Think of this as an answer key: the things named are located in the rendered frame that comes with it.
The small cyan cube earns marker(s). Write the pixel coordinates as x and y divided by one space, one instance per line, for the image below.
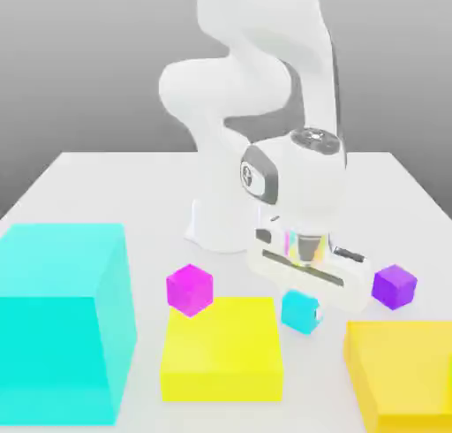
298 311

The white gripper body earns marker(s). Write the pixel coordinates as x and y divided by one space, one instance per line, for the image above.
310 281

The small magenta cube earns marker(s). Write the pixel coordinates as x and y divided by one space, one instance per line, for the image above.
189 290

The large orange box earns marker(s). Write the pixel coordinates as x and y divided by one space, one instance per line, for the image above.
406 369

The small purple cube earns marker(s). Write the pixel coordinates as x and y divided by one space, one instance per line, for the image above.
393 286

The large cyan box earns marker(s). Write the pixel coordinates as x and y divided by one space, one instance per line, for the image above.
53 327

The large yellow box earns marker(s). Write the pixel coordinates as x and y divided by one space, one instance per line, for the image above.
222 348

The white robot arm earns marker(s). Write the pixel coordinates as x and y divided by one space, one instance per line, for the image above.
254 86

